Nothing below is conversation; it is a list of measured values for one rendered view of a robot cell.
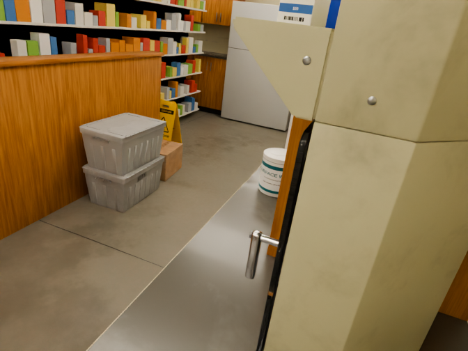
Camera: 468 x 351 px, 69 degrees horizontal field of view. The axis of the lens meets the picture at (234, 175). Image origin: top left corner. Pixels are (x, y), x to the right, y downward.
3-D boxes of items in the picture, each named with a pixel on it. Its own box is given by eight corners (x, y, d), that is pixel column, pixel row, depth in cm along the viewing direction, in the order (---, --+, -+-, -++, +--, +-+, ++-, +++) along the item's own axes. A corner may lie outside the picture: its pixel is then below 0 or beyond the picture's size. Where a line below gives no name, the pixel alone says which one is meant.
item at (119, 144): (166, 156, 310) (168, 120, 296) (123, 180, 257) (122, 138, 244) (128, 145, 322) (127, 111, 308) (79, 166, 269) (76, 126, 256)
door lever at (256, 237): (271, 290, 55) (276, 281, 57) (282, 242, 51) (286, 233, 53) (241, 279, 57) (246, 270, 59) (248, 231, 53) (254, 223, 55)
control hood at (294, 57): (340, 88, 67) (353, 34, 63) (313, 122, 39) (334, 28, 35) (283, 79, 71) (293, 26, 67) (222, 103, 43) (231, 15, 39)
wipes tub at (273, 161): (294, 188, 134) (302, 152, 128) (287, 201, 123) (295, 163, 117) (263, 179, 138) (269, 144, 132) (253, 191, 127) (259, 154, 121)
